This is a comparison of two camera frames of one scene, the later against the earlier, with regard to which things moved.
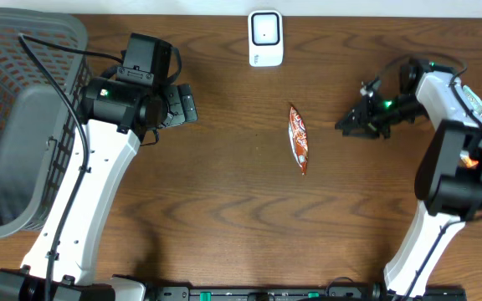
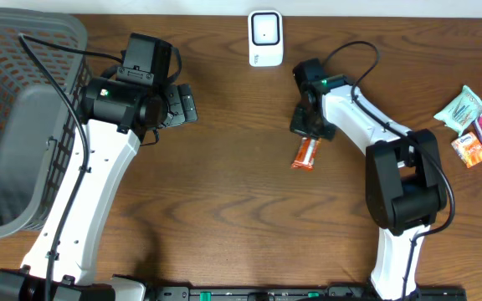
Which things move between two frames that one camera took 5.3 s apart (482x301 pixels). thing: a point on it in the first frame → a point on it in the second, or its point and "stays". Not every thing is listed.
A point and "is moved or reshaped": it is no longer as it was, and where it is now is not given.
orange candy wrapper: (299, 139) is moved or reshaped
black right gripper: (371, 115) → (308, 124)
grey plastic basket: (24, 130) stays
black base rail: (336, 293) stays
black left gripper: (181, 104) stays
